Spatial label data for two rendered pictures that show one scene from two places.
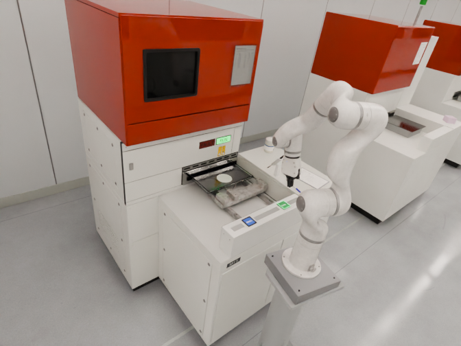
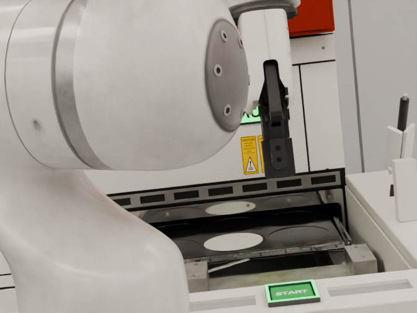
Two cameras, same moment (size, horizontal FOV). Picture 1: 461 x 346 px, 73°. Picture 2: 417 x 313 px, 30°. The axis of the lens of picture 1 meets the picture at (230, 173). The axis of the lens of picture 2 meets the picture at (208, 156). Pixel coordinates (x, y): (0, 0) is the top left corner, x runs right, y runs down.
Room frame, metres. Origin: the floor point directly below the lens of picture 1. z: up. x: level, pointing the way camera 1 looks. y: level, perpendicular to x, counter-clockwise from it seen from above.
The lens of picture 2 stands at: (0.76, -0.84, 1.26)
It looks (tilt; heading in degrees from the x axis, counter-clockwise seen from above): 10 degrees down; 45
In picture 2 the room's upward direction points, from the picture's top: 7 degrees counter-clockwise
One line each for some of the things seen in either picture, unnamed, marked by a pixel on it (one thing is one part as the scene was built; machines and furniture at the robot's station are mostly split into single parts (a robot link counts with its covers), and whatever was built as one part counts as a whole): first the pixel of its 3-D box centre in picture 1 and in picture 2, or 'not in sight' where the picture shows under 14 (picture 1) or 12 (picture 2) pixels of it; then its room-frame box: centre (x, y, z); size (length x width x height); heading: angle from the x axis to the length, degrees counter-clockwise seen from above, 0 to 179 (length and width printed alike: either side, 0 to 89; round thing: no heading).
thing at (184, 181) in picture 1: (210, 169); (224, 225); (1.75, 0.13, 0.89); 0.44 x 0.02 x 0.10; 133
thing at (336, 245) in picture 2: (231, 184); (235, 256); (1.61, -0.02, 0.90); 0.38 x 0.01 x 0.01; 133
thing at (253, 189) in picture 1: (241, 194); (251, 292); (1.57, -0.09, 0.87); 0.36 x 0.08 x 0.03; 133
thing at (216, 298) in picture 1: (241, 246); not in sight; (1.59, -0.15, 0.41); 0.97 x 0.64 x 0.82; 133
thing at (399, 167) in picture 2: (276, 165); (401, 169); (1.70, -0.28, 1.03); 0.06 x 0.04 x 0.13; 43
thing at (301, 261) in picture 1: (306, 248); not in sight; (1.07, -0.40, 0.96); 0.19 x 0.19 x 0.18
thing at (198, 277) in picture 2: (232, 194); (196, 278); (1.51, -0.03, 0.89); 0.08 x 0.03 x 0.03; 43
